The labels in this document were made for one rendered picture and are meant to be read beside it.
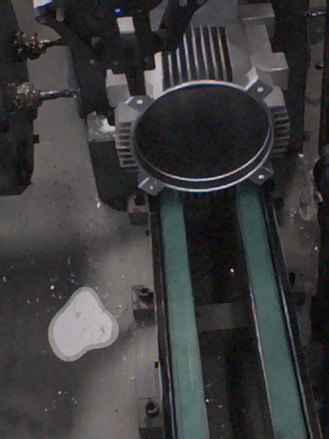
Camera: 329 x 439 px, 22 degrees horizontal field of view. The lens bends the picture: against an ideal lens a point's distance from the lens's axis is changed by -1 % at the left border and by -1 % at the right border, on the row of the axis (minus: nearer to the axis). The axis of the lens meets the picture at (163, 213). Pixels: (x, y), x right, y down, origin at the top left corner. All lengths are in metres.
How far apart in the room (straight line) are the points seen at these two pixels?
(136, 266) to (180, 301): 0.20
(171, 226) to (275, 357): 0.21
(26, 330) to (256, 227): 0.31
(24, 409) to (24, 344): 0.09
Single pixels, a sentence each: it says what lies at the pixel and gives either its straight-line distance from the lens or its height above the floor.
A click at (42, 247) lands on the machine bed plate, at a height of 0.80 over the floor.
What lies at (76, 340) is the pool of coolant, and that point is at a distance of 1.01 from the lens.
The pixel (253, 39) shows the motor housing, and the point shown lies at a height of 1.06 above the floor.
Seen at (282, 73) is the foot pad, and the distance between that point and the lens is 0.91.
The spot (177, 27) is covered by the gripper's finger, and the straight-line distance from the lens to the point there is 0.65.
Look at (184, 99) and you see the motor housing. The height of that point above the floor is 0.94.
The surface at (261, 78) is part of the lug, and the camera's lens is 0.86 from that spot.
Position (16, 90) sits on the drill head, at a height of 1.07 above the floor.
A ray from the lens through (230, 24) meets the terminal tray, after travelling 0.91.
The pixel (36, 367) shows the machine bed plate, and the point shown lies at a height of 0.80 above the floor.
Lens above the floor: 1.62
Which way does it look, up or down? 46 degrees down
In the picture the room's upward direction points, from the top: 7 degrees counter-clockwise
